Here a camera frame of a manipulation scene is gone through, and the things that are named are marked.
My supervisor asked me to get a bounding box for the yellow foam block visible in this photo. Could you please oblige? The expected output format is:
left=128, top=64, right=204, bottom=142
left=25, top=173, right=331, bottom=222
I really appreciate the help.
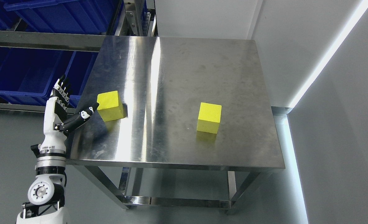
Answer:
left=196, top=102, right=222, bottom=134
left=97, top=91, right=125, bottom=122

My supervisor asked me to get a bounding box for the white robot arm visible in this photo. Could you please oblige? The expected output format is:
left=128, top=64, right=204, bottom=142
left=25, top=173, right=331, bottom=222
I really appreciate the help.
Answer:
left=16, top=144, right=71, bottom=224

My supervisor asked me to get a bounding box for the stainless steel table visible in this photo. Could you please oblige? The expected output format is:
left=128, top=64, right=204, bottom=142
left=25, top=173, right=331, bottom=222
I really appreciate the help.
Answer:
left=68, top=36, right=285, bottom=214

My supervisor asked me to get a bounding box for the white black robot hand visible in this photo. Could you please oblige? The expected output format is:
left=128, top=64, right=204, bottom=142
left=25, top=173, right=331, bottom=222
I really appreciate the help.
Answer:
left=39, top=75, right=100, bottom=153

